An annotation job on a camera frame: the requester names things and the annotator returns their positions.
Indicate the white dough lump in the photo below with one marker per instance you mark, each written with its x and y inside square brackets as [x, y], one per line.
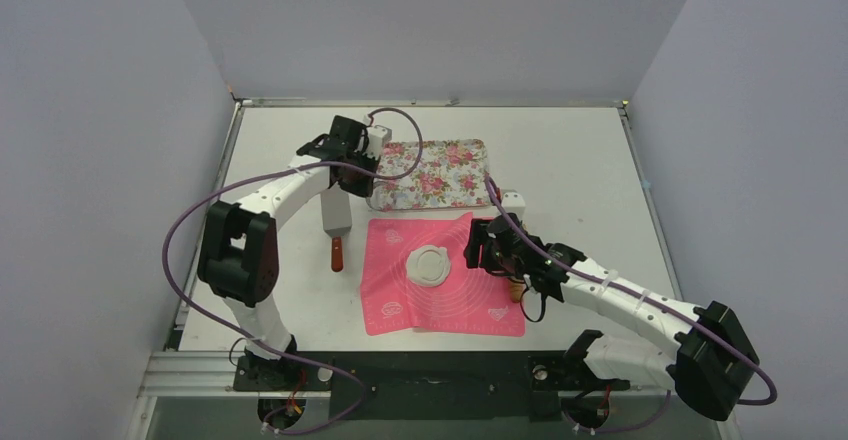
[428, 266]

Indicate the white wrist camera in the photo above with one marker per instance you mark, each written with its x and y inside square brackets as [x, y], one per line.
[377, 137]
[514, 203]

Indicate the pink silicone baking mat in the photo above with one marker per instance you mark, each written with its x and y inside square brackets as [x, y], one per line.
[470, 301]

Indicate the floral rectangular tray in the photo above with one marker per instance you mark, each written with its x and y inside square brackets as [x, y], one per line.
[438, 174]

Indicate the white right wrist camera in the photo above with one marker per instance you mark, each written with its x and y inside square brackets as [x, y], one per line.
[514, 203]

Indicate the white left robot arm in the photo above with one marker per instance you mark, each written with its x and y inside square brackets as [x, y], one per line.
[239, 257]

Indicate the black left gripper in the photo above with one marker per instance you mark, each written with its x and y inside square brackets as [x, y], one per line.
[364, 189]

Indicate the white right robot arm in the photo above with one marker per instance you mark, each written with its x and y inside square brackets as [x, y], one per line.
[702, 354]

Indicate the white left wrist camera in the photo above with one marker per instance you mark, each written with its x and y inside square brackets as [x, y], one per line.
[377, 137]

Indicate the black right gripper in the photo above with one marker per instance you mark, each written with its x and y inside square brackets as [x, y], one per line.
[477, 243]

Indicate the wooden rolling pin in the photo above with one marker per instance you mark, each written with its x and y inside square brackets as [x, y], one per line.
[516, 290]

